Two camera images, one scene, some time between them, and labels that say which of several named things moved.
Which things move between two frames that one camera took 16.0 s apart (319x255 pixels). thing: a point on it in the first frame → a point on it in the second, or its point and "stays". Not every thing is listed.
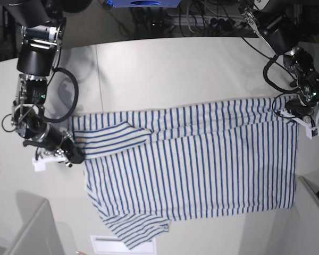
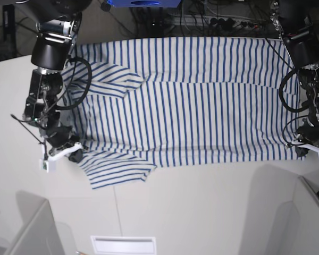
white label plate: x=115 y=245 stays
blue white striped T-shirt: x=145 y=169 → x=132 y=104
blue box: x=144 y=3 stays
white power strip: x=206 y=20 stays
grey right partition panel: x=311 y=227 stays
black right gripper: x=296 y=107 → x=310 y=134
